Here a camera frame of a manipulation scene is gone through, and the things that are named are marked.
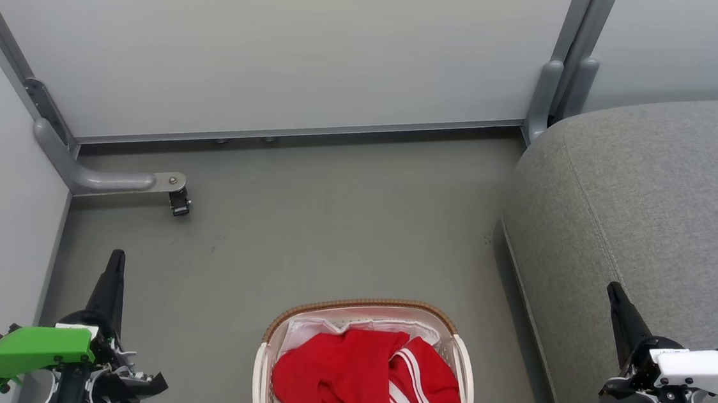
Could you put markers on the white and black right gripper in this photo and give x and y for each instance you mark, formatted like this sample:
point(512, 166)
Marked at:
point(698, 369)

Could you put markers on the grey fabric sofa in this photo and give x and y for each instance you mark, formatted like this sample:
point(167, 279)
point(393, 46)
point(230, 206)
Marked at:
point(653, 205)

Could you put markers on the grey partition post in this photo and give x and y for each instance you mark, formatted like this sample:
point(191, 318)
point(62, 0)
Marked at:
point(581, 27)

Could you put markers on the grey upright partition foot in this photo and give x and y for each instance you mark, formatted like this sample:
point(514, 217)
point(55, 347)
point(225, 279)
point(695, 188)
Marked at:
point(543, 101)
point(581, 84)

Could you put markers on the white laundry basket, brown rim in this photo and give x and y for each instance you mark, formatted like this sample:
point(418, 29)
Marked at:
point(462, 370)

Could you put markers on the red garment with white stripes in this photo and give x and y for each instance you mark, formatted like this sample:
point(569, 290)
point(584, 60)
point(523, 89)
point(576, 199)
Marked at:
point(345, 380)

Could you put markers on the small black caster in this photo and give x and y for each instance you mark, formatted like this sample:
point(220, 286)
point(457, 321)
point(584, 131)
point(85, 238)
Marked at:
point(179, 202)

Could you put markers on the grey partition foot bracket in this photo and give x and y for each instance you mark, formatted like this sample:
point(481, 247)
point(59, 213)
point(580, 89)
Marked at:
point(104, 178)

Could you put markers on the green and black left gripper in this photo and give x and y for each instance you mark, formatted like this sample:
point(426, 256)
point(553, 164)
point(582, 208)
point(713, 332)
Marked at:
point(33, 349)

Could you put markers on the grey partition bottom rail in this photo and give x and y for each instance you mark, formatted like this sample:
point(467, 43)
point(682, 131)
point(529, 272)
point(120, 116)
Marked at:
point(300, 131)

